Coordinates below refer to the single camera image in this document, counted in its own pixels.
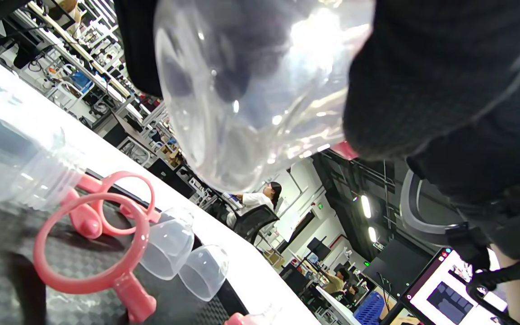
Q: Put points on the person's right hand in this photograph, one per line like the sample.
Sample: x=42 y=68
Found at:
x=503 y=180

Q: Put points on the person's left hand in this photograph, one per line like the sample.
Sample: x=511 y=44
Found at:
x=422 y=67

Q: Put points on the clear baby bottle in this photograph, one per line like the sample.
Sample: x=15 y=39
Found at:
x=251 y=113
x=16 y=149

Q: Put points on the clear dome cap component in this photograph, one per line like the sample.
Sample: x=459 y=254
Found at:
x=167 y=248
x=203 y=275

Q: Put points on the monitor with white screen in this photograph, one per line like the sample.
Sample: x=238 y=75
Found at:
x=445 y=298

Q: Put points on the black monitor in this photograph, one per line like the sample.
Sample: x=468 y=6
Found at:
x=391 y=266

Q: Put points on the blue crate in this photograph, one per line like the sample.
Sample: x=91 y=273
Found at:
x=370 y=309

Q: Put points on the black office chair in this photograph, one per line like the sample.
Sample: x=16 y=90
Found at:
x=255 y=221

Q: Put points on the black plastic tray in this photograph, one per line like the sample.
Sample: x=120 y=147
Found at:
x=75 y=246

